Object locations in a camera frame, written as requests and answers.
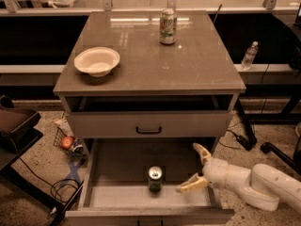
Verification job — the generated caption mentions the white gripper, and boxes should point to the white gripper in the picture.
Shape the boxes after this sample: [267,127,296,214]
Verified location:
[175,143,229,193]

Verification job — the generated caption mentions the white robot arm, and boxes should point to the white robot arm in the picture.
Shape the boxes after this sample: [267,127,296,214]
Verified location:
[176,143,301,213]

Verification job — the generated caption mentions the closed top drawer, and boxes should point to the closed top drawer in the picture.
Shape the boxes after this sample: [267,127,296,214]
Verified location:
[66,112,233,138]

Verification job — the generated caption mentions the open middle drawer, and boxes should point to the open middle drawer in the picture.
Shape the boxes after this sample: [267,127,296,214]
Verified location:
[66,140,234,226]

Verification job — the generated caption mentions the grey drawer cabinet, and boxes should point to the grey drawer cabinet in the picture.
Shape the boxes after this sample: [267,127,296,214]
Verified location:
[53,10,246,226]

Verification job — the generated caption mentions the white green soda can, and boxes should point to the white green soda can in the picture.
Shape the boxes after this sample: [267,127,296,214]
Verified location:
[159,8,177,45]

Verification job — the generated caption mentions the black power adapter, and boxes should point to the black power adapter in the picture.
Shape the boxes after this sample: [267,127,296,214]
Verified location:
[230,131,252,151]

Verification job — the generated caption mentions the black office chair base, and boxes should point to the black office chair base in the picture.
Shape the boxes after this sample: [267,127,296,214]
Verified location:
[261,137,301,175]

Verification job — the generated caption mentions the clear plastic water bottle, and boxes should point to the clear plastic water bottle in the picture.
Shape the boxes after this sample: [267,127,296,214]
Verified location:
[241,41,259,71]

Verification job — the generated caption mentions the orange fruit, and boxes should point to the orange fruit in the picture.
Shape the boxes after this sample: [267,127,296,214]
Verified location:
[60,137,74,150]

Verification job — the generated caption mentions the white paper bowl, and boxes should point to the white paper bowl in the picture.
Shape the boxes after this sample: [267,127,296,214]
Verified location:
[74,47,120,77]

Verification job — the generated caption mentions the dark chair at left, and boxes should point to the dark chair at left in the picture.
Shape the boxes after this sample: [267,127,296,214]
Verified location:
[0,95,42,170]

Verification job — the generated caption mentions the black drawer handle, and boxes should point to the black drawer handle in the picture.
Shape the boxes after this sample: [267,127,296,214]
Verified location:
[135,126,162,135]

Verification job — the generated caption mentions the wire basket with snacks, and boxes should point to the wire basket with snacks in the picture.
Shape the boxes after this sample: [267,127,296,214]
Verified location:
[53,118,86,158]

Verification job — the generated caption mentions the black floor cable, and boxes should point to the black floor cable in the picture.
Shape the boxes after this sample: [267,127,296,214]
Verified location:
[18,156,83,205]

